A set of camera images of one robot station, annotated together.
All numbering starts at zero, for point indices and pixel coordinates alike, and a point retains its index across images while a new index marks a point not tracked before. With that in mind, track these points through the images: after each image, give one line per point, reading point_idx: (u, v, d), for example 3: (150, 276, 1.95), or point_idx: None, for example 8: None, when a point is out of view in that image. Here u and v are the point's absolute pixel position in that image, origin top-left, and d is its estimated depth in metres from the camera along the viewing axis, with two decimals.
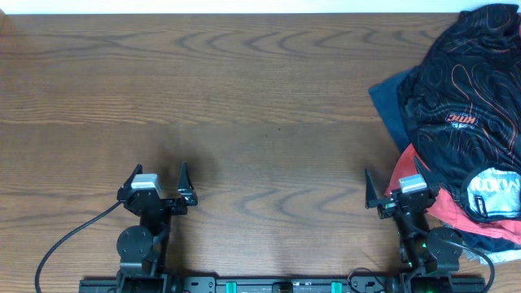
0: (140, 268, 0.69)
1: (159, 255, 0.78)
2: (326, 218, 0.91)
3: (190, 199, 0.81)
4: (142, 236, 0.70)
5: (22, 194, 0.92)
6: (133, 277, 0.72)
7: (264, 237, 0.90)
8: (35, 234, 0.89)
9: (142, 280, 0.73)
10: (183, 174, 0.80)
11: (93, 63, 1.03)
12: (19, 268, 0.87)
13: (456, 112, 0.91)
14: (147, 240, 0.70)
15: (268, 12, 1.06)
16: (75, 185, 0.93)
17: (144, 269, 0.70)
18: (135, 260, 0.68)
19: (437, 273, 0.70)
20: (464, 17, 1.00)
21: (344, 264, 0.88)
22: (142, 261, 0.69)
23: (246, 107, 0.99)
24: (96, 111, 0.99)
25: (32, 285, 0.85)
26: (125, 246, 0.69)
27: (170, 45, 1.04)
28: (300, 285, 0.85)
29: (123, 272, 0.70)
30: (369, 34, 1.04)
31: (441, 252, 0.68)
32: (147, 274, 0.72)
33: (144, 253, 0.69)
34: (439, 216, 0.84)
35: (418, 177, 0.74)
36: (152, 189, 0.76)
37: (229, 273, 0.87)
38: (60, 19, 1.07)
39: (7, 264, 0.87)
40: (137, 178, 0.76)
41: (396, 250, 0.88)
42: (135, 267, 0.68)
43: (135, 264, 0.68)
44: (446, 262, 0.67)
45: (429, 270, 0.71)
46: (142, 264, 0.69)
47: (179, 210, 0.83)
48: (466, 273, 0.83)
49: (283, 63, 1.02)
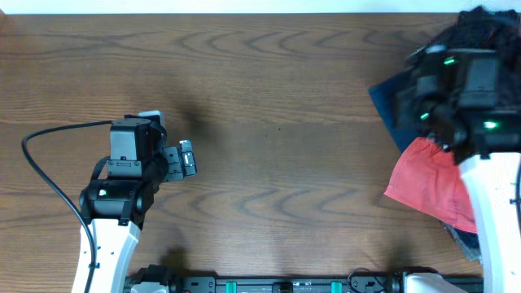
0: (133, 140, 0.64)
1: (153, 163, 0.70)
2: (326, 218, 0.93)
3: (192, 164, 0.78)
4: (147, 122, 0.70)
5: (25, 194, 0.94)
6: (117, 170, 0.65)
7: (264, 237, 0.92)
8: (40, 235, 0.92)
9: (124, 175, 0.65)
10: (188, 141, 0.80)
11: (93, 64, 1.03)
12: (29, 268, 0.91)
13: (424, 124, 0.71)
14: (147, 121, 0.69)
15: (269, 12, 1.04)
16: (78, 186, 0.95)
17: (133, 150, 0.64)
18: (129, 129, 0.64)
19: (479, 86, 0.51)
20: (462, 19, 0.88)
21: (345, 264, 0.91)
22: (137, 137, 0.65)
23: (246, 106, 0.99)
24: (98, 111, 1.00)
25: (45, 283, 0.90)
26: (120, 120, 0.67)
27: (170, 45, 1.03)
28: (300, 285, 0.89)
29: (111, 152, 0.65)
30: (369, 35, 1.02)
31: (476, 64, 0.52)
32: (133, 159, 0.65)
33: (140, 127, 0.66)
34: (440, 216, 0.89)
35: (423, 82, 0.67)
36: (156, 115, 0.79)
37: (229, 273, 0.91)
38: (59, 19, 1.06)
39: (17, 262, 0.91)
40: (146, 112, 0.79)
41: (394, 249, 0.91)
42: (128, 139, 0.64)
43: (128, 133, 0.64)
44: (479, 67, 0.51)
45: (462, 83, 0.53)
46: (135, 137, 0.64)
47: (174, 168, 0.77)
48: (458, 271, 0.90)
49: (283, 64, 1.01)
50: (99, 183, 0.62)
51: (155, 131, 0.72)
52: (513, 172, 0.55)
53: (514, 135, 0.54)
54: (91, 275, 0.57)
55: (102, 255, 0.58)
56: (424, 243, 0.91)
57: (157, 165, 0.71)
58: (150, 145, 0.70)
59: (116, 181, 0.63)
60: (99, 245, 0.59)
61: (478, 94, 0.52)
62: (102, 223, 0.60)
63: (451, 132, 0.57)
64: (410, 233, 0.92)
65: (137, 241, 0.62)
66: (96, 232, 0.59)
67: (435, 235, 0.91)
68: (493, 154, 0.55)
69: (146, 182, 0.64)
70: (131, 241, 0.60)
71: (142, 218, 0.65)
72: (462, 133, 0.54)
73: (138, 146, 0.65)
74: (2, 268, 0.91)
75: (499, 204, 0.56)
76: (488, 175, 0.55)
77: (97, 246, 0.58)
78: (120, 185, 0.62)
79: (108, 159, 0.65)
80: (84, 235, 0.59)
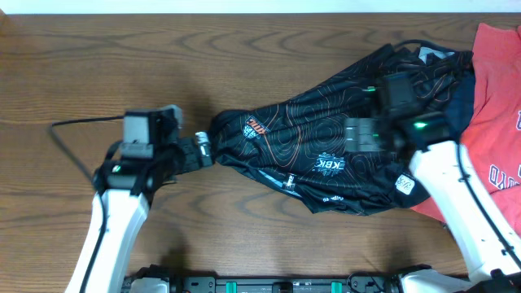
0: (146, 125, 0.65)
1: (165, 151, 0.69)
2: (326, 218, 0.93)
3: (208, 155, 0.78)
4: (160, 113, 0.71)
5: (26, 194, 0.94)
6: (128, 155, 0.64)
7: (264, 237, 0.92)
8: (37, 234, 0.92)
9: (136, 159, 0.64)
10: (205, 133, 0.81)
11: (93, 64, 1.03)
12: (25, 268, 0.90)
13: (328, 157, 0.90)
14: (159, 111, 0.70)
15: (269, 13, 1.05)
16: (77, 185, 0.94)
17: (146, 135, 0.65)
18: (143, 114, 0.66)
19: (401, 101, 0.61)
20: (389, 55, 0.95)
21: (345, 264, 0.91)
22: (149, 121, 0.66)
23: (246, 107, 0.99)
24: (97, 111, 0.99)
25: (42, 284, 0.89)
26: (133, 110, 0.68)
27: (170, 45, 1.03)
28: (300, 285, 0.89)
29: (124, 137, 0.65)
30: (369, 35, 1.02)
31: (393, 91, 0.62)
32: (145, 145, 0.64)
33: (154, 115, 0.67)
34: (439, 216, 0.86)
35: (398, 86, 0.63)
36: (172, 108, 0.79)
37: (229, 273, 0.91)
38: (60, 19, 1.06)
39: (14, 262, 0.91)
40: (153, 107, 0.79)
41: (396, 251, 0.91)
42: (141, 125, 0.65)
43: (142, 119, 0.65)
44: (396, 87, 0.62)
45: (389, 102, 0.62)
46: (149, 124, 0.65)
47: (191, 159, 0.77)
48: (461, 272, 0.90)
49: (283, 64, 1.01)
50: (111, 163, 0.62)
51: (168, 123, 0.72)
52: (451, 156, 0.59)
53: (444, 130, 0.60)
54: (99, 242, 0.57)
55: (111, 225, 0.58)
56: (424, 243, 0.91)
57: (170, 154, 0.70)
58: (162, 133, 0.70)
59: (125, 163, 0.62)
60: (109, 214, 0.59)
61: (404, 107, 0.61)
62: (114, 195, 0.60)
63: (401, 130, 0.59)
64: (409, 233, 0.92)
65: (145, 214, 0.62)
66: (108, 201, 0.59)
67: (434, 235, 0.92)
68: (432, 146, 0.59)
69: (155, 166, 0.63)
70: (139, 213, 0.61)
71: (151, 202, 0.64)
72: (400, 140, 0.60)
73: (151, 132, 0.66)
74: (2, 268, 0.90)
75: (457, 193, 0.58)
76: (432, 163, 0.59)
77: (107, 214, 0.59)
78: (131, 166, 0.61)
79: (122, 144, 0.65)
80: (96, 204, 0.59)
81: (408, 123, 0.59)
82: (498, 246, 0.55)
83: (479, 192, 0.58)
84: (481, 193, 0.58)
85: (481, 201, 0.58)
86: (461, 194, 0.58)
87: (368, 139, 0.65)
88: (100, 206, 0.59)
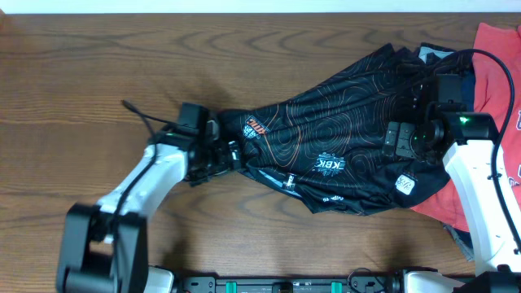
0: (197, 113, 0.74)
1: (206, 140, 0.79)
2: (326, 218, 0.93)
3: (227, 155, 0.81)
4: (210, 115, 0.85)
5: (25, 194, 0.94)
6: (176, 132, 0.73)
7: (264, 237, 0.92)
8: (37, 234, 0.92)
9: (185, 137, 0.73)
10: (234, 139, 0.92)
11: (92, 64, 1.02)
12: (24, 268, 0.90)
13: (326, 157, 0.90)
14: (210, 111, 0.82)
15: (269, 12, 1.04)
16: (77, 186, 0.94)
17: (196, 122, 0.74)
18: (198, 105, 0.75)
19: (448, 99, 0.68)
20: (387, 55, 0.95)
21: (345, 264, 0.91)
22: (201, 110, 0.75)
23: (246, 107, 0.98)
24: (96, 110, 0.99)
25: (41, 284, 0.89)
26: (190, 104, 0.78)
27: (169, 45, 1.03)
28: (300, 285, 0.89)
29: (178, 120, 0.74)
30: (369, 35, 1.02)
31: (446, 88, 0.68)
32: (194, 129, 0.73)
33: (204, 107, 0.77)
34: (439, 216, 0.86)
35: (453, 82, 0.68)
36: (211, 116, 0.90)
37: (229, 273, 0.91)
38: (59, 19, 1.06)
39: (13, 263, 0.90)
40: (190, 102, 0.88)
41: (396, 251, 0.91)
42: (194, 111, 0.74)
43: (196, 107, 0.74)
44: (447, 84, 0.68)
45: (437, 98, 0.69)
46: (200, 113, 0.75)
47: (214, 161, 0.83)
48: (462, 272, 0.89)
49: (283, 63, 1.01)
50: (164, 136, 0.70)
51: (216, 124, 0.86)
52: (488, 155, 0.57)
53: (484, 129, 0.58)
54: (146, 169, 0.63)
55: (159, 162, 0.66)
56: (424, 244, 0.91)
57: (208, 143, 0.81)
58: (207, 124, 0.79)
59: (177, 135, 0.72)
60: (160, 155, 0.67)
61: (449, 103, 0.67)
62: (164, 150, 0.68)
63: (444, 121, 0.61)
64: (409, 234, 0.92)
65: (181, 177, 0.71)
66: (161, 147, 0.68)
67: (435, 235, 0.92)
68: (470, 142, 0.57)
69: (199, 146, 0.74)
70: (180, 163, 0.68)
71: (186, 172, 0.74)
72: (439, 131, 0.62)
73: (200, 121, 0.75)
74: (2, 268, 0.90)
75: (483, 186, 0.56)
76: (470, 155, 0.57)
77: (158, 155, 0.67)
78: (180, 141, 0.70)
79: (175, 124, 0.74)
80: (150, 149, 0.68)
81: (453, 115, 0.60)
82: (511, 247, 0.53)
83: (506, 194, 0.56)
84: (507, 194, 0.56)
85: (505, 201, 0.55)
86: (488, 190, 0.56)
87: (405, 143, 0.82)
88: (153, 150, 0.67)
